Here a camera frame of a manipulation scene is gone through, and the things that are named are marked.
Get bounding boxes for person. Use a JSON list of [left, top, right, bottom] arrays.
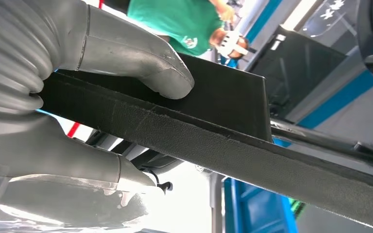
[[127, 0, 250, 60]]

